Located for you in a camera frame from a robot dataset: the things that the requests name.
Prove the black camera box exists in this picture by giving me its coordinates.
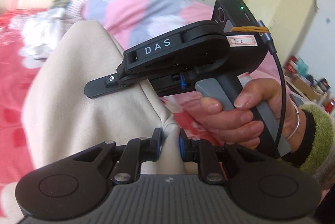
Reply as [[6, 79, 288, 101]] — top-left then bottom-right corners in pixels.
[[211, 0, 259, 33]]

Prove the cream jacket with black trim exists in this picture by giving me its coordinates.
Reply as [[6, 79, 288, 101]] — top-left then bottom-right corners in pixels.
[[22, 21, 196, 175]]

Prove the green sleeved forearm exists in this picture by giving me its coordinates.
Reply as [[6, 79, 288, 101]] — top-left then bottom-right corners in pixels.
[[282, 103, 334, 190]]

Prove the silver bracelet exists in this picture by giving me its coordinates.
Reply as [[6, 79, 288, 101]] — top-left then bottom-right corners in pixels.
[[286, 100, 301, 144]]

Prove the white garment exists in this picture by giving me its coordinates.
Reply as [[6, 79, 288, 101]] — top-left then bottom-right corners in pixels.
[[20, 8, 73, 60]]

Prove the person's right hand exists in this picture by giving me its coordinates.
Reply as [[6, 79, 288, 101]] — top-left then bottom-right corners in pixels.
[[200, 78, 306, 153]]

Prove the cream wardrobe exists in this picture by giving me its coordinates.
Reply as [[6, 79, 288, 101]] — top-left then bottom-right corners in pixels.
[[243, 0, 317, 65]]

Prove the pink patchwork quilt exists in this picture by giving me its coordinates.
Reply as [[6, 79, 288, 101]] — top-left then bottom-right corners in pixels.
[[65, 0, 301, 115]]

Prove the red floral bedsheet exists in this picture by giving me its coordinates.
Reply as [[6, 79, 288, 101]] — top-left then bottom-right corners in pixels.
[[0, 8, 223, 214]]

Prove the black usb cable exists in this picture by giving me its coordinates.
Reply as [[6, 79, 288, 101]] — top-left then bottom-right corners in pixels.
[[256, 20, 287, 151]]

